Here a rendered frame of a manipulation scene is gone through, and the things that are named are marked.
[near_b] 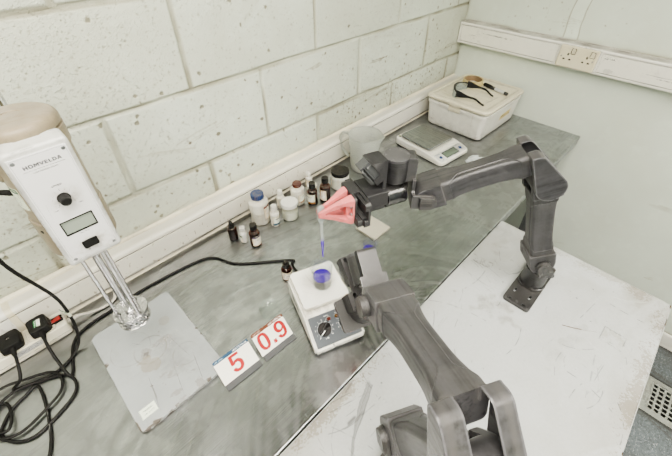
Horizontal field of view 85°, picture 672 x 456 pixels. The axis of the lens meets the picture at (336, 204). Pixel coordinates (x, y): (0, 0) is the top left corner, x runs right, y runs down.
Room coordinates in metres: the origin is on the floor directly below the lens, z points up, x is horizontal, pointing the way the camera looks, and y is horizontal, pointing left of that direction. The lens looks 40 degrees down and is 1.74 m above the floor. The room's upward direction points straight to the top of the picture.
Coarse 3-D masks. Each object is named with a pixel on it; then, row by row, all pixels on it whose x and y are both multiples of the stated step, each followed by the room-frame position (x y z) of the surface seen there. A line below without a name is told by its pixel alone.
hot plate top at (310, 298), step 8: (296, 272) 0.62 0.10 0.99; (304, 272) 0.62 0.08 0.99; (336, 272) 0.62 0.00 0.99; (296, 280) 0.59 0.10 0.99; (304, 280) 0.59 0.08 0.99; (336, 280) 0.59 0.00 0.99; (296, 288) 0.57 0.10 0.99; (304, 288) 0.57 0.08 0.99; (312, 288) 0.57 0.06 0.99; (336, 288) 0.57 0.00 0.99; (344, 288) 0.57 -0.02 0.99; (304, 296) 0.55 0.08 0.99; (312, 296) 0.55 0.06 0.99; (320, 296) 0.55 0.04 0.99; (328, 296) 0.55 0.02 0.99; (336, 296) 0.55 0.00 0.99; (304, 304) 0.52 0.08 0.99; (312, 304) 0.52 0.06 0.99; (320, 304) 0.52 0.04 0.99
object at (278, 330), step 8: (280, 320) 0.51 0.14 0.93; (272, 328) 0.49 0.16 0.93; (280, 328) 0.50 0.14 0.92; (288, 328) 0.50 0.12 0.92; (256, 336) 0.47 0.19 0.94; (264, 336) 0.47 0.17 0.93; (272, 336) 0.48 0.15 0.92; (280, 336) 0.48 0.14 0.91; (264, 344) 0.46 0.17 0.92; (272, 344) 0.46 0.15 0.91; (264, 352) 0.44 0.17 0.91
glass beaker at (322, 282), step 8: (312, 264) 0.59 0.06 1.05; (320, 264) 0.61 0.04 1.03; (328, 264) 0.60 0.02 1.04; (312, 272) 0.57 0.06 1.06; (328, 272) 0.56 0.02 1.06; (312, 280) 0.57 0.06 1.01; (320, 280) 0.56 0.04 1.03; (328, 280) 0.57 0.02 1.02; (320, 288) 0.56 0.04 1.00; (328, 288) 0.57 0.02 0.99
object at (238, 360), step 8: (248, 344) 0.45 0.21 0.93; (240, 352) 0.43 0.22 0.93; (248, 352) 0.44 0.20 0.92; (224, 360) 0.41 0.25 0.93; (232, 360) 0.41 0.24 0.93; (240, 360) 0.42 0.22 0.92; (248, 360) 0.42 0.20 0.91; (216, 368) 0.39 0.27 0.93; (224, 368) 0.40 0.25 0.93; (232, 368) 0.40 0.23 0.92; (240, 368) 0.40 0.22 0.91; (224, 376) 0.38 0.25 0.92; (232, 376) 0.39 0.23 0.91
